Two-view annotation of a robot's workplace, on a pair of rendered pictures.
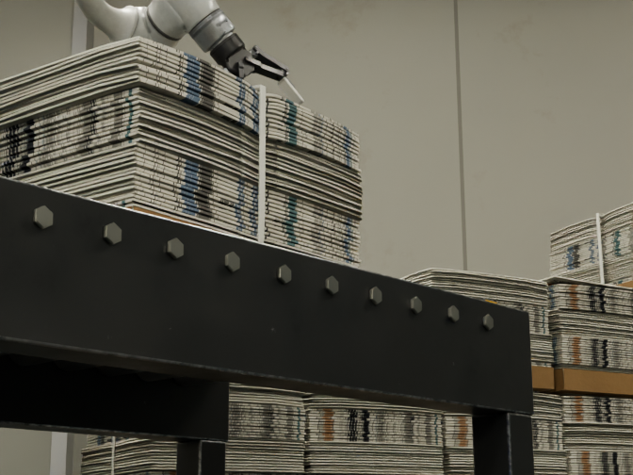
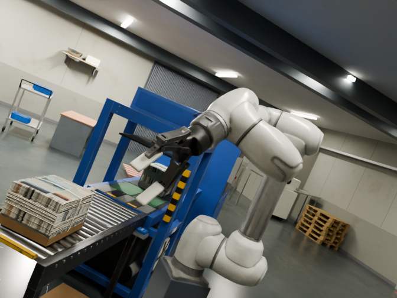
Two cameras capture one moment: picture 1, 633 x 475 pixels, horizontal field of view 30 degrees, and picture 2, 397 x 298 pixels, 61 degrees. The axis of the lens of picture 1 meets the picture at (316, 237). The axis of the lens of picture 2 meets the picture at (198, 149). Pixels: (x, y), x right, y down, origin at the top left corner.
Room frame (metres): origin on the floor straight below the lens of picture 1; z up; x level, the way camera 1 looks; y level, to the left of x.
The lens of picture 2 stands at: (3.16, -0.24, 1.64)
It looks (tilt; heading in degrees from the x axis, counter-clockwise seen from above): 4 degrees down; 149
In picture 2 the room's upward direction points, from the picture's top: 23 degrees clockwise
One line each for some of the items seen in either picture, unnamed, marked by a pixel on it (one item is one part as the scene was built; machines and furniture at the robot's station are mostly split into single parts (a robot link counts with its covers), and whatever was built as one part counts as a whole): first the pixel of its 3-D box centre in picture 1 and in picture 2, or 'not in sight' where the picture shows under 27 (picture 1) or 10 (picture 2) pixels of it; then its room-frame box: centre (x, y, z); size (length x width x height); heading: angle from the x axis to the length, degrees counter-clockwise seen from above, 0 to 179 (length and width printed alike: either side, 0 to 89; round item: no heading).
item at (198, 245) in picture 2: not in sight; (201, 240); (1.96, 0.70, 1.17); 0.18 x 0.16 x 0.22; 43
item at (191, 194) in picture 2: not in sight; (182, 212); (0.35, 1.61, 0.78); 0.09 x 0.09 x 1.55; 48
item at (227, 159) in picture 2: not in sight; (202, 165); (-1.71, 2.94, 1.04); 1.50 x 1.29 x 2.07; 138
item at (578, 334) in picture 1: (553, 353); not in sight; (2.60, -0.52, 0.95); 0.38 x 0.29 x 0.23; 30
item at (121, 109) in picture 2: not in sight; (164, 127); (0.28, 1.09, 1.50); 0.94 x 0.68 x 0.10; 48
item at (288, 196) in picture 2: not in sight; (276, 194); (-4.26, 7.55, 0.67); 2.85 x 0.71 x 1.34; 82
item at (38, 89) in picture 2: not in sight; (30, 108); (-4.81, 0.39, 0.56); 1.20 x 0.70 x 1.13; 177
